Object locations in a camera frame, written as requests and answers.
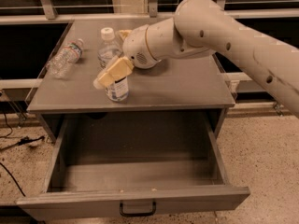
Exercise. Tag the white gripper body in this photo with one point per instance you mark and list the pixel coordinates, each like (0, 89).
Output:
(135, 48)

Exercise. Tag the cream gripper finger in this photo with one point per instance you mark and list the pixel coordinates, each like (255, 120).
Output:
(123, 34)
(114, 70)

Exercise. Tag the blue label plastic bottle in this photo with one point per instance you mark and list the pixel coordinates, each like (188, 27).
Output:
(109, 48)

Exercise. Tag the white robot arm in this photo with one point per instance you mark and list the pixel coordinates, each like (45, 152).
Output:
(199, 27)

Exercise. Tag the clear crushed water bottle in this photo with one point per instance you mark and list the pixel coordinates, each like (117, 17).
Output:
(60, 64)

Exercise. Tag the open grey top drawer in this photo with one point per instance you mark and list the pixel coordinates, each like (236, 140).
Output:
(167, 157)

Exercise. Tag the grey cabinet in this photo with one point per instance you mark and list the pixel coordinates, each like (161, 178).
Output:
(171, 84)

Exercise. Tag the black drawer handle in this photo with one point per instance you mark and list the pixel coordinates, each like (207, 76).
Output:
(138, 209)

